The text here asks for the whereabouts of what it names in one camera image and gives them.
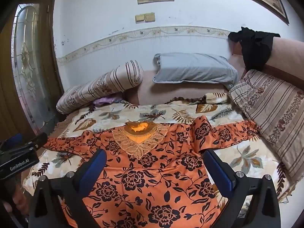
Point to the leaf printed blanket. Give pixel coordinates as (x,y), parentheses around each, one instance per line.
(114,114)

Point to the pink upholstered headboard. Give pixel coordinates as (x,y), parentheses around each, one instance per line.
(287,57)

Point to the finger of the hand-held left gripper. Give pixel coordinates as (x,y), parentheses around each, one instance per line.
(38,140)

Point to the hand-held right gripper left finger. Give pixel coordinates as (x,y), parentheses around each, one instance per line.
(96,168)

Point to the black garment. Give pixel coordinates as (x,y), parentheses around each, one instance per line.
(256,47)

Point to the striped bolster pillow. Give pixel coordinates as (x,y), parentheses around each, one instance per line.
(106,85)

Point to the purple cloth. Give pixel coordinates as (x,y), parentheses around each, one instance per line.
(104,101)

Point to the orange floral blouse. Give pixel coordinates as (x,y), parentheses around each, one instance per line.
(147,182)

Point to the beige wall switch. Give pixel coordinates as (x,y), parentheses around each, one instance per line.
(139,19)
(149,17)

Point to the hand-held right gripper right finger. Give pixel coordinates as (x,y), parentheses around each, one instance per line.
(219,174)

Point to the striped floral pillow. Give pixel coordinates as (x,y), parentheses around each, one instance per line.
(273,104)

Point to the wooden door with glass pane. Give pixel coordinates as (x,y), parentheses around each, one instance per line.
(26,64)

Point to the grey pillow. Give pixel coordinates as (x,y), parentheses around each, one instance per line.
(194,71)

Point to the person's left hand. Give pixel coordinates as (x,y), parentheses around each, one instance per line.
(19,197)

